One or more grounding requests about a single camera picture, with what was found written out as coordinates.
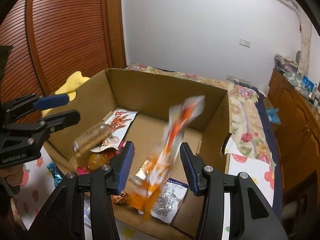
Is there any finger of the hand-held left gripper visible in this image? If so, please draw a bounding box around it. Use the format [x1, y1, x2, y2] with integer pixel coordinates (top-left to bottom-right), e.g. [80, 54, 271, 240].
[4, 93, 70, 120]
[2, 109, 81, 144]

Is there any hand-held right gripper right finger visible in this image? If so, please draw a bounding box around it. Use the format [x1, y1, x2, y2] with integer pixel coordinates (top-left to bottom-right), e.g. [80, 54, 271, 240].
[180, 142, 288, 240]

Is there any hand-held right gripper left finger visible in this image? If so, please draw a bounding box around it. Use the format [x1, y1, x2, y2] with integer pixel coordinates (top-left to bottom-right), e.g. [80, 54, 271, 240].
[27, 141, 135, 240]

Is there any orange snack packet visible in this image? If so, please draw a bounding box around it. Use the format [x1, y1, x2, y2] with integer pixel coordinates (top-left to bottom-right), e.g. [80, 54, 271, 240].
[130, 95, 206, 222]

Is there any pink drumstick packet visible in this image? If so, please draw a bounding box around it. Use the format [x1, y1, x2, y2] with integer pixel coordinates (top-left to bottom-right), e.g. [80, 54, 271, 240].
[76, 141, 127, 175]

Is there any small orange snack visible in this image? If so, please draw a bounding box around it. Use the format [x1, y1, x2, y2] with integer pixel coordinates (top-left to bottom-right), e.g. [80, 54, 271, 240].
[112, 192, 131, 205]

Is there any clear biscuit pack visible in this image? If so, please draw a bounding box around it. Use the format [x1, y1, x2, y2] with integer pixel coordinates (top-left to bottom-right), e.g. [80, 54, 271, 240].
[73, 123, 112, 158]

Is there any silver packet with black text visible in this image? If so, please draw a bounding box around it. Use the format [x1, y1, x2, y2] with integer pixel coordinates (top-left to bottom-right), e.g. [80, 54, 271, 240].
[151, 179, 188, 224]

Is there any white chicken feet packet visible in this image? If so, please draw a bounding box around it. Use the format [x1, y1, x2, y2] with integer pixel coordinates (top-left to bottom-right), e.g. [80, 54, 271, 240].
[90, 108, 138, 153]

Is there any brown cardboard box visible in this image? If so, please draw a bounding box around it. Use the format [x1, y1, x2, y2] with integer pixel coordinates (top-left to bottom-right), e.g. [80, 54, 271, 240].
[46, 68, 233, 240]

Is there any person's left hand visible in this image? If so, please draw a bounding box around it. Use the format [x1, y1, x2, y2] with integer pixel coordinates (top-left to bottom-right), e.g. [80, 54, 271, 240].
[0, 164, 25, 189]

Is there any yellow plush toy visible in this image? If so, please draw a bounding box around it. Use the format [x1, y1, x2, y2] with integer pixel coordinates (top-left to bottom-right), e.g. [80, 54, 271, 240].
[41, 71, 90, 118]

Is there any small blue candy wrapper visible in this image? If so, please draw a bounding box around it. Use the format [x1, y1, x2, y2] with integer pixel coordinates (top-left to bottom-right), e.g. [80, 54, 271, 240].
[47, 163, 64, 187]

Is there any white blue printed packet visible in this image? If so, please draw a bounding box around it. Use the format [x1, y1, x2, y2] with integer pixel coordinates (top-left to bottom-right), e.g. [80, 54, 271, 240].
[84, 195, 94, 228]

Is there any strawberry print bed sheet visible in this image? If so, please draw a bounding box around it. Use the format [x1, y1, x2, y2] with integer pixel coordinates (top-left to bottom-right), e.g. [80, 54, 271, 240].
[12, 152, 275, 240]

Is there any wooden louvered door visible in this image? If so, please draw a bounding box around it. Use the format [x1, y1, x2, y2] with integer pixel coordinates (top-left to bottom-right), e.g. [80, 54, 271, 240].
[0, 0, 127, 103]

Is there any floral blanket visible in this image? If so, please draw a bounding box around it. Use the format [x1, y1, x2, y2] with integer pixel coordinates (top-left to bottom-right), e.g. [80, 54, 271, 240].
[125, 64, 277, 168]

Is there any wooden cabinet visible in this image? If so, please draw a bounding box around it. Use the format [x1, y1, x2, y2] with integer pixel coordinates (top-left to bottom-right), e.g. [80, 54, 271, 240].
[267, 69, 320, 200]

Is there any beige hanging cloth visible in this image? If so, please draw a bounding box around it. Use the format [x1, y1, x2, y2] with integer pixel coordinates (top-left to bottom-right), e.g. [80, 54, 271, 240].
[300, 22, 312, 73]

